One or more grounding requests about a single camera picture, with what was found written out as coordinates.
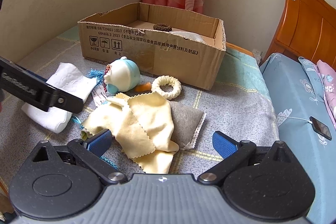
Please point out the pink floral pillow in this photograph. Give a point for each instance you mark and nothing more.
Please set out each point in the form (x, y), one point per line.
(328, 82)

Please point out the black smartphone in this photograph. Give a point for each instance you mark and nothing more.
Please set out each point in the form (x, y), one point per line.
(320, 128)

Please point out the grey lace-trimmed pouch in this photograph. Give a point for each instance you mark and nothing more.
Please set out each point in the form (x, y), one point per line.
(183, 119)

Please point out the green cloth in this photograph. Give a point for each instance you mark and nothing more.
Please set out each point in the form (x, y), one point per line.
(84, 136)

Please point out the wooden headboard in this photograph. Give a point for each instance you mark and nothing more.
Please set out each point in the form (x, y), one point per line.
(307, 24)

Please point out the white cloth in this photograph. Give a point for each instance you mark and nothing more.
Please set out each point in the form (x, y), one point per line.
(189, 36)

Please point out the wooden bed frame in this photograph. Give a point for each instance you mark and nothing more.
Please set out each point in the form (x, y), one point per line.
(239, 48)

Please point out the brown ridged lump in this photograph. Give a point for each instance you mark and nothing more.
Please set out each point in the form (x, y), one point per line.
(162, 27)

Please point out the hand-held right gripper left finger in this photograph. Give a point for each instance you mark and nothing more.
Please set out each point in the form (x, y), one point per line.
(98, 138)

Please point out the blue floral pillow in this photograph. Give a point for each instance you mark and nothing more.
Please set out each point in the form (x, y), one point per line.
(309, 77)

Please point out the grey checkered blanket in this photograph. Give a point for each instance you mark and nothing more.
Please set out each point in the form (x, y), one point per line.
(231, 108)

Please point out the white paper tag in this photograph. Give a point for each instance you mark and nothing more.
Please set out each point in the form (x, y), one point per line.
(99, 96)

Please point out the blue and white plush toy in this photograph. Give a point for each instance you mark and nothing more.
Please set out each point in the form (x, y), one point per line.
(126, 74)

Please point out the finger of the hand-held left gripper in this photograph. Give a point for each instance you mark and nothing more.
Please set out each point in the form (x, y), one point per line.
(69, 103)

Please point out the white wall outlet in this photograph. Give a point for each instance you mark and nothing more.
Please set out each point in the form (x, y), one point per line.
(257, 54)

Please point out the white towel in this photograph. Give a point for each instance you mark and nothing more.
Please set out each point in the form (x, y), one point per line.
(68, 77)

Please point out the blue floral bedsheet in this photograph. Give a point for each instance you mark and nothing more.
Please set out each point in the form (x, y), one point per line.
(291, 98)

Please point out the small orange toy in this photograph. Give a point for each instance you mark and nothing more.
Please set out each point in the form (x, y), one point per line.
(143, 87)

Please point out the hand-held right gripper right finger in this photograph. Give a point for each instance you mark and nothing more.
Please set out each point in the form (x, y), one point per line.
(223, 142)

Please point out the printed cardboard box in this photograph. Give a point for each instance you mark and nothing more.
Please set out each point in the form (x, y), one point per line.
(147, 56)

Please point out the yellow zigzag-edged cloth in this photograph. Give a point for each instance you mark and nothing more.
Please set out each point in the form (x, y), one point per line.
(141, 121)

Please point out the blue tassel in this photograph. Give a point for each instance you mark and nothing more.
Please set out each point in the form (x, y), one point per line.
(92, 74)

